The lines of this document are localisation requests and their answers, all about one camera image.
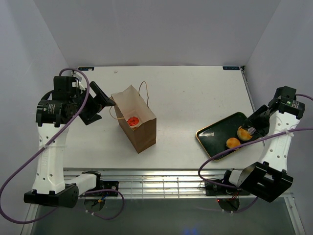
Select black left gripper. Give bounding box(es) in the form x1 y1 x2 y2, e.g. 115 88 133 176
70 81 116 124

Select metal tongs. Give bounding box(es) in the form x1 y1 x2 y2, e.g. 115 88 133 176
240 125 258 136

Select round fake bun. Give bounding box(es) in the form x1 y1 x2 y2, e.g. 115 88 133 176
237 126 252 141
226 138 241 148

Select brown paper bag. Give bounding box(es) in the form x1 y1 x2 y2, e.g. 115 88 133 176
111 81 157 153

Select red fake donut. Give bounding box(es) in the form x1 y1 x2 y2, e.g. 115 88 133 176
127 116 140 128

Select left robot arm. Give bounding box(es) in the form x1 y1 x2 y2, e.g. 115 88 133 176
23 76 115 208

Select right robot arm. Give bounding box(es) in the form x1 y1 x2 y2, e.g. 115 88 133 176
221 86 305 202

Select green serving tray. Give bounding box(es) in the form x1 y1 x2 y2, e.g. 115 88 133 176
196 112 247 158

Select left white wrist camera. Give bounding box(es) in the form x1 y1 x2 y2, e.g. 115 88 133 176
74 74 86 91

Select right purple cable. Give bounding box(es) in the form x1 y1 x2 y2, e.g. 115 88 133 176
198 94 313 214

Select purple cable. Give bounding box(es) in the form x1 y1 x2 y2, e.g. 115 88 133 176
0 68 124 224
198 94 313 214

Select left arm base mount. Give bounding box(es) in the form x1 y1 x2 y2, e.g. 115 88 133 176
80 180 119 197

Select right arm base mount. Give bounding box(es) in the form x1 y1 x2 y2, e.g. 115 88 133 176
199 181 250 196

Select aluminium front rail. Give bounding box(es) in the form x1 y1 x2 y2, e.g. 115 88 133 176
63 168 294 199

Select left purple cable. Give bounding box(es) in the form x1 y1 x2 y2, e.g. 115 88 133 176
0 68 124 224

